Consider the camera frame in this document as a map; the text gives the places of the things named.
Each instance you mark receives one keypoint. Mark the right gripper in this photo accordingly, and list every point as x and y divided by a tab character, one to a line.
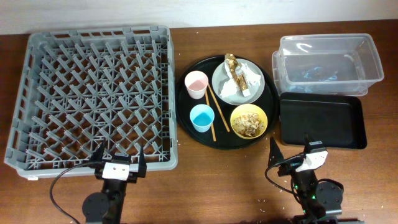
276	154

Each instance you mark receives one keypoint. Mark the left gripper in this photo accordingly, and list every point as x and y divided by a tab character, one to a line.
142	165

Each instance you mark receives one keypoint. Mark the food scraps with rice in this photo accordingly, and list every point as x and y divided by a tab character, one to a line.
248	125

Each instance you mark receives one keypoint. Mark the yellow bowl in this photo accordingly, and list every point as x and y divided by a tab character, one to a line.
249	108

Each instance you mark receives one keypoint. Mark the white napkin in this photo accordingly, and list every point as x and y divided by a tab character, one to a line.
231	88

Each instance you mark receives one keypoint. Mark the gold snack wrapper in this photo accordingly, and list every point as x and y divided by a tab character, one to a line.
234	68

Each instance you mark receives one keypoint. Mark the blue cup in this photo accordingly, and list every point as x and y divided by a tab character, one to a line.
202	117

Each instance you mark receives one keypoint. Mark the pink cup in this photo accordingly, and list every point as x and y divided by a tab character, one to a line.
196	83

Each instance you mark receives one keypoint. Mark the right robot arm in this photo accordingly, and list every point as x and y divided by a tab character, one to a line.
320	199

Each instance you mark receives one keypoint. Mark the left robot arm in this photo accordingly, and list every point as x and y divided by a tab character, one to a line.
106	206

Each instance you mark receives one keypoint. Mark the grey dishwasher rack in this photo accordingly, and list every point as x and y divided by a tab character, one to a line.
83	88

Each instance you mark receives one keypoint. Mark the black rectangular tray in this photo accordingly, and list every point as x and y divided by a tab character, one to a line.
336	121

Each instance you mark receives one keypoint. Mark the round black tray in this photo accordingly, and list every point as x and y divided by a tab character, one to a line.
268	101

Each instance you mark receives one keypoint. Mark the right wooden chopstick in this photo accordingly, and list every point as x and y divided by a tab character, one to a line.
218	108

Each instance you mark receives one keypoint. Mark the wooden chopstick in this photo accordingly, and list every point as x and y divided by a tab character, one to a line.
212	127
218	108

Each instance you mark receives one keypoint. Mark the grey plate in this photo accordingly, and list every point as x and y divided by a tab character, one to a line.
220	77

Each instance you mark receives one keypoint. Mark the left wooden chopstick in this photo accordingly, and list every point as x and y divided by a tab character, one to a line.
212	127

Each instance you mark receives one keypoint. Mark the clear plastic bin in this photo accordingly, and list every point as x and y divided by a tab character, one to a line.
331	64

